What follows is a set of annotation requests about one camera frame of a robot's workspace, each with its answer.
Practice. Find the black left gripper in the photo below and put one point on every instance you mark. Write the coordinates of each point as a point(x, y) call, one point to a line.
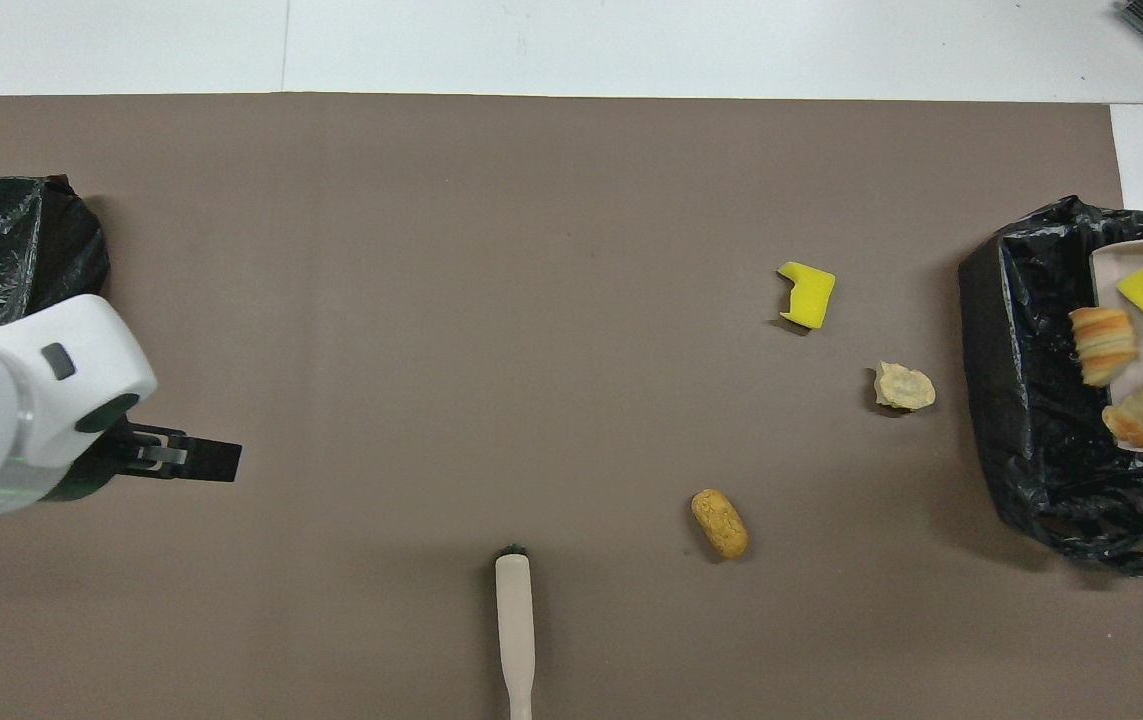
point(126, 455)

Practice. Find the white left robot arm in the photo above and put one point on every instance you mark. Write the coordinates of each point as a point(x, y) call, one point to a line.
point(21, 400)

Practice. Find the beige hand brush black bristles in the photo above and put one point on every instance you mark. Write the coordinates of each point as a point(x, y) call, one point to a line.
point(515, 620)

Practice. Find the brown table mat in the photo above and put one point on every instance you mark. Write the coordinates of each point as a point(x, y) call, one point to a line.
point(531, 300)

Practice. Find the black bag lined bin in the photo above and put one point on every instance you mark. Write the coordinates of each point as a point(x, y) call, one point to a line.
point(1, 250)
point(1021, 430)

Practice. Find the pale yellow food piece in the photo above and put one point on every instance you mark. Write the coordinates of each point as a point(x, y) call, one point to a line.
point(905, 388)

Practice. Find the notched yellow sponge piece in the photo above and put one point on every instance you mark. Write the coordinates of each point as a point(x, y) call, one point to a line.
point(811, 297)

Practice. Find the brown oval bread nugget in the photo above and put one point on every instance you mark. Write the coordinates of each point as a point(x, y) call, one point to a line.
point(720, 524)

